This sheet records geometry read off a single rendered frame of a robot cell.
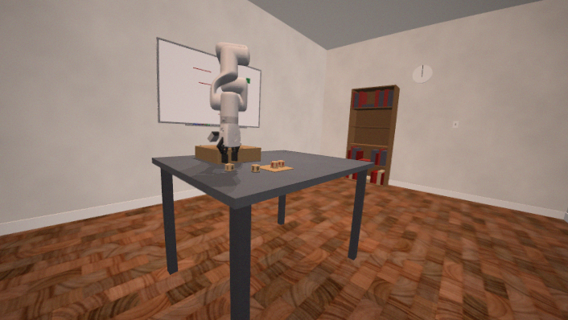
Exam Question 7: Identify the orange flat mat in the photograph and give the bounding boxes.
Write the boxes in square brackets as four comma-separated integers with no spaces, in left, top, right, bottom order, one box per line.
[260,165,293,172]

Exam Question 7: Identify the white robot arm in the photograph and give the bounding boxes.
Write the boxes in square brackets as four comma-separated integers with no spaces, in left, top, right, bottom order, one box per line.
[210,43,250,124]

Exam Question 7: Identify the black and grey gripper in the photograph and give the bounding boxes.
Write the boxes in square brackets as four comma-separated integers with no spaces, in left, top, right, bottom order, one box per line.
[216,123,241,163]

